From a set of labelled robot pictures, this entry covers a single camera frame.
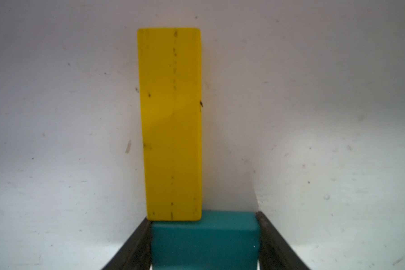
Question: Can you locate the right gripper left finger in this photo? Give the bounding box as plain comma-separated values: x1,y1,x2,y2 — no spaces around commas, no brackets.
102,218,153,270

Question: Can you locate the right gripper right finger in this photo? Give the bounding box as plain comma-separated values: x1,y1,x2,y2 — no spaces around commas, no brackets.
256,211,310,270

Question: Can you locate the teal short block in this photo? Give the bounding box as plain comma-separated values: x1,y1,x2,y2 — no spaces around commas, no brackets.
151,211,261,270

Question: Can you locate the yellow block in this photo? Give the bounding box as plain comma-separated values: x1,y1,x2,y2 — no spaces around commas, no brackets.
137,28,203,221

